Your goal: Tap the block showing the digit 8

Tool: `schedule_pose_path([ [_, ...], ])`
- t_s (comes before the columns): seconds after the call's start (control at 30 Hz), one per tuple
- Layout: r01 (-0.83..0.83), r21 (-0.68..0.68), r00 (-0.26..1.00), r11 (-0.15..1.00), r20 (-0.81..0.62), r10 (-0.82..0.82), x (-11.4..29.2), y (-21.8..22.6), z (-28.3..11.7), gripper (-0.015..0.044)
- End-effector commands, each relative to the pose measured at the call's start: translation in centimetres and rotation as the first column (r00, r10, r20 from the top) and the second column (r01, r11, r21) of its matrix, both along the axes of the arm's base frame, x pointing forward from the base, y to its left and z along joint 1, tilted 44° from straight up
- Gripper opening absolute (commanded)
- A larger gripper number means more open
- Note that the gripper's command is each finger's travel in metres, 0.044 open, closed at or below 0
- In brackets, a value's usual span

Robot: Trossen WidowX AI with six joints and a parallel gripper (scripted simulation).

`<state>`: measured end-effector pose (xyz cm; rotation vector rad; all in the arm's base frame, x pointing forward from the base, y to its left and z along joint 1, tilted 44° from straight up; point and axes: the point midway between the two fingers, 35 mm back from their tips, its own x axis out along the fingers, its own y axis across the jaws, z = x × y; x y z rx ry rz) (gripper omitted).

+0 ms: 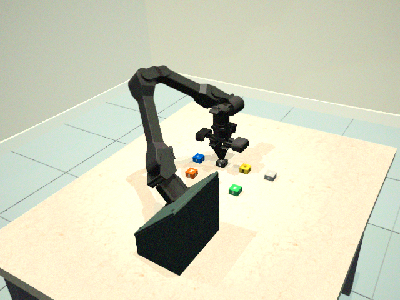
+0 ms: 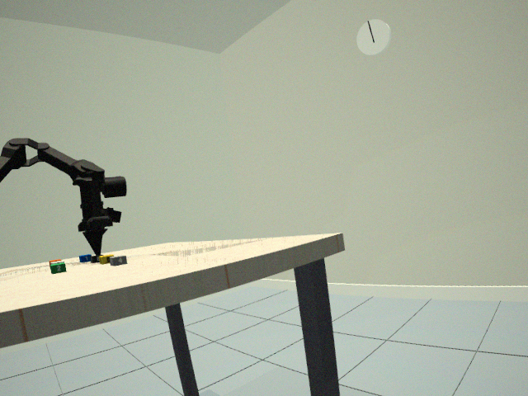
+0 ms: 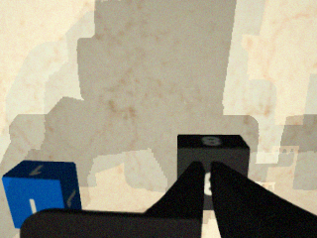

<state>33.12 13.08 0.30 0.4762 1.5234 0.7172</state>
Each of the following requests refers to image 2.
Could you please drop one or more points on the small yellow block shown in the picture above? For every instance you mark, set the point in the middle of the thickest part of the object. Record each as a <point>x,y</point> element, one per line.
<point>105,259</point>

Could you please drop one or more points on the small green block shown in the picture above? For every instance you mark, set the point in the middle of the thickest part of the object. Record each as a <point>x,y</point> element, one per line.
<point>57,268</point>

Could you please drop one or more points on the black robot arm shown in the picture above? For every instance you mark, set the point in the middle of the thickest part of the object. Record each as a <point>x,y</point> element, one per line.
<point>87,175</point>

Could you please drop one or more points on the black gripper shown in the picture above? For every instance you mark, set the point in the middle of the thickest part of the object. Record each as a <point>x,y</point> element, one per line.
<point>93,224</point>

